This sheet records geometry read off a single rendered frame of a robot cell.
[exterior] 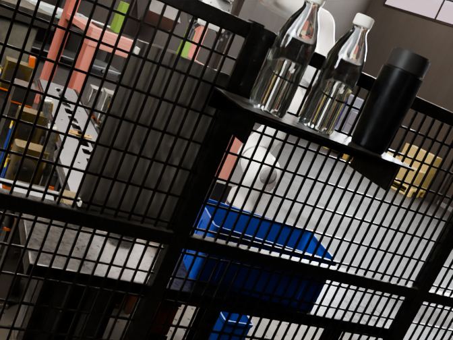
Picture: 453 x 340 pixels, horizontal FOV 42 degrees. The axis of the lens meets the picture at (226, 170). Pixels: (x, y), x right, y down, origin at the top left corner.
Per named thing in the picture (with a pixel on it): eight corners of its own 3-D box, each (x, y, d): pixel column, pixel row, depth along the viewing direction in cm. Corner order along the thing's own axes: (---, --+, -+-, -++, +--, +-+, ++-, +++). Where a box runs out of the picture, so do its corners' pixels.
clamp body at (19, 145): (-36, 249, 163) (3, 134, 155) (8, 258, 168) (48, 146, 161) (-37, 262, 157) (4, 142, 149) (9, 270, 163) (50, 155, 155)
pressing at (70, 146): (28, 77, 257) (29, 73, 257) (78, 93, 267) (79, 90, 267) (69, 215, 139) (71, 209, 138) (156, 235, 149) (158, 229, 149)
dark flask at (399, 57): (339, 135, 108) (383, 42, 104) (370, 146, 112) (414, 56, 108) (362, 148, 102) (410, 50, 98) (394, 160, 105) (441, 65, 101)
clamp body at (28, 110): (-24, 200, 194) (9, 101, 187) (13, 208, 200) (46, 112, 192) (-24, 208, 189) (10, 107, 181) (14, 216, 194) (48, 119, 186)
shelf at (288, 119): (198, 112, 102) (238, 14, 98) (355, 166, 119) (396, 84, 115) (229, 141, 89) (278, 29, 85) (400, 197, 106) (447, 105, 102)
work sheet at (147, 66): (72, 209, 102) (136, 38, 95) (188, 236, 112) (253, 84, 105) (73, 214, 100) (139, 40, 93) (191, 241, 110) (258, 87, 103)
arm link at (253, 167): (250, 203, 230) (272, 146, 223) (266, 224, 213) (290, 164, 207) (222, 197, 225) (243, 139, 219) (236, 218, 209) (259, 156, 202)
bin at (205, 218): (176, 245, 137) (197, 195, 134) (289, 276, 147) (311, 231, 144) (189, 280, 122) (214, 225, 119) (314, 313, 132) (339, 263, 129)
